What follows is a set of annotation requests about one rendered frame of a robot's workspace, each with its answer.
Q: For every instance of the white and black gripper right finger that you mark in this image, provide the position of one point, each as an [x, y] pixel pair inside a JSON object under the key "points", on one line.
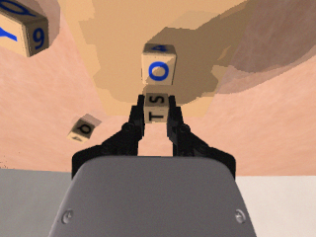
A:
{"points": [[185, 143]]}

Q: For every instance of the tan flat square mat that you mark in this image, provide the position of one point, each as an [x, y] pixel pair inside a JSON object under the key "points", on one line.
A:
{"points": [[110, 36]]}

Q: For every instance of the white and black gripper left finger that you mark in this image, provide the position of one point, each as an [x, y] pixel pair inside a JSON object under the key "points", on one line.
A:
{"points": [[125, 141]]}

